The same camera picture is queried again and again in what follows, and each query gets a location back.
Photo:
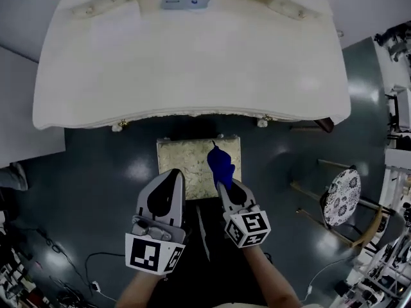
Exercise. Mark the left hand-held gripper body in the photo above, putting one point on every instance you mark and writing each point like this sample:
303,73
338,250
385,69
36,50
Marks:
160,217

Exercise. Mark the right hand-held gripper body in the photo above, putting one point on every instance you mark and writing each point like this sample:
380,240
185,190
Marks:
247,226

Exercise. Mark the gold patterned cushioned seat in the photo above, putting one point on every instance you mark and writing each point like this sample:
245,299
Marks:
180,162

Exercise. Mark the blue cloth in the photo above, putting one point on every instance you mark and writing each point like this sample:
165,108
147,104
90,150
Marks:
220,165

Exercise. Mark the person's right forearm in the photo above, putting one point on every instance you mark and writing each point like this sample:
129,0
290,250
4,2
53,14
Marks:
269,278

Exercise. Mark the person's left forearm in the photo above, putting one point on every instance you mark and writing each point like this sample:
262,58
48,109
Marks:
138,290

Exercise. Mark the floral seat wooden chair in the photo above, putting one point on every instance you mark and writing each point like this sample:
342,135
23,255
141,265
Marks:
342,197

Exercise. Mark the person's black trousers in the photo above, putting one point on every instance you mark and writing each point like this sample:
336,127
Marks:
199,281

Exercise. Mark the white power adapter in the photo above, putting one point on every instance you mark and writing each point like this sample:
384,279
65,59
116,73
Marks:
96,286

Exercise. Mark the gold drawer knob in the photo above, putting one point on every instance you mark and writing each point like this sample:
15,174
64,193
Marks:
123,123

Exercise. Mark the white drawer knob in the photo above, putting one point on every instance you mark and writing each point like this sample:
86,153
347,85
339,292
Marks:
262,122

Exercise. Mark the white dressing table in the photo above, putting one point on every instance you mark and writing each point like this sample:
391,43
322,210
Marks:
192,69

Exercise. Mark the grey fabric bundle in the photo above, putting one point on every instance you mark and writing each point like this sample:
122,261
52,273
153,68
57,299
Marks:
13,176

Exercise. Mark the cluttered equipment shelf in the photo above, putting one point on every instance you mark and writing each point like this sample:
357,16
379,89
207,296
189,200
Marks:
16,274

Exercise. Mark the white side cabinet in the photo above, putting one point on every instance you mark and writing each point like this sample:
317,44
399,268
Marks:
398,98

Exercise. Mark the black camera equipment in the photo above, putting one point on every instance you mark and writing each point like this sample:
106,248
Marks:
396,34

